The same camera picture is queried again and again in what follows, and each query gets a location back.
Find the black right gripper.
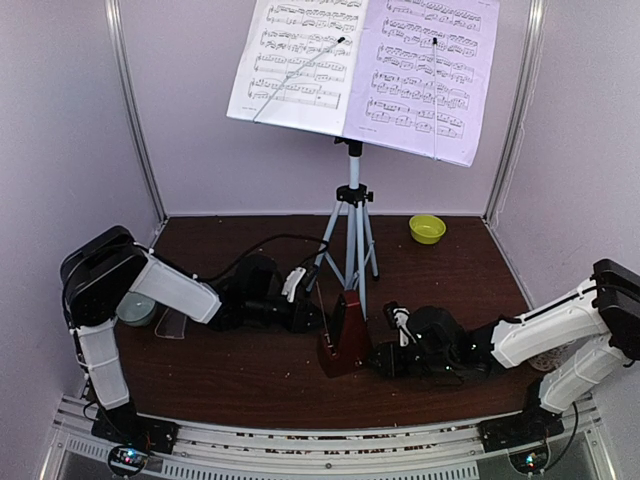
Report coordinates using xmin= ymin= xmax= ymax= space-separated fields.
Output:
xmin=364 ymin=341 xmax=456 ymax=379

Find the brown wooden metronome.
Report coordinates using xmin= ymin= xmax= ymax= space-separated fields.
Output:
xmin=316 ymin=290 xmax=373 ymax=378

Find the white perforated music stand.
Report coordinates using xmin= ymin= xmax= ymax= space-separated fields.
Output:
xmin=252 ymin=34 xmax=446 ymax=321

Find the clear plastic metronome cover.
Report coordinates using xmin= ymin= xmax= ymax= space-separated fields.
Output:
xmin=154 ymin=308 xmax=188 ymax=340

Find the sheet music page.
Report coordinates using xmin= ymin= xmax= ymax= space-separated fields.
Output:
xmin=227 ymin=1 xmax=368 ymax=136

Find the lavender bottom paper sheet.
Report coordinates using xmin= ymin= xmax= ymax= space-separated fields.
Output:
xmin=343 ymin=0 xmax=500 ymax=167

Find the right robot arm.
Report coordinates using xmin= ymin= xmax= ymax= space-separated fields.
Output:
xmin=367 ymin=259 xmax=639 ymax=442

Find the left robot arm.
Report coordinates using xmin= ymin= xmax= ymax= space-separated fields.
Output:
xmin=59 ymin=225 xmax=326 ymax=444

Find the lime green bowl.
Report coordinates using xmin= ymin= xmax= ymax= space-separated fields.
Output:
xmin=409 ymin=215 xmax=447 ymax=245

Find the patterned yellow-lined mug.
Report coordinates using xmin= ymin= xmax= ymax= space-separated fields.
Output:
xmin=528 ymin=348 xmax=564 ymax=372

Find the pale celadon bowl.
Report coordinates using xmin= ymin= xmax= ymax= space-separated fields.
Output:
xmin=116 ymin=292 xmax=157 ymax=327

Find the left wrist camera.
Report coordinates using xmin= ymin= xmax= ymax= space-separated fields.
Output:
xmin=281 ymin=265 xmax=319 ymax=303

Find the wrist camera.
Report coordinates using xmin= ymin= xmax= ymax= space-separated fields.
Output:
xmin=281 ymin=265 xmax=319 ymax=303
xmin=383 ymin=301 xmax=414 ymax=347

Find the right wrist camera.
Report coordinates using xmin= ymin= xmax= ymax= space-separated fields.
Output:
xmin=383 ymin=301 xmax=414 ymax=347

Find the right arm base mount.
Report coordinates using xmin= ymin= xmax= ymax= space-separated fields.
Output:
xmin=478 ymin=415 xmax=565 ymax=452

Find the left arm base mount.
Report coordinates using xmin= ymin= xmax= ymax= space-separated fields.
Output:
xmin=91 ymin=411 xmax=179 ymax=454

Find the aluminium front rail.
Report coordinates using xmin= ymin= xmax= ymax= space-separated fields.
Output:
xmin=37 ymin=392 xmax=626 ymax=480

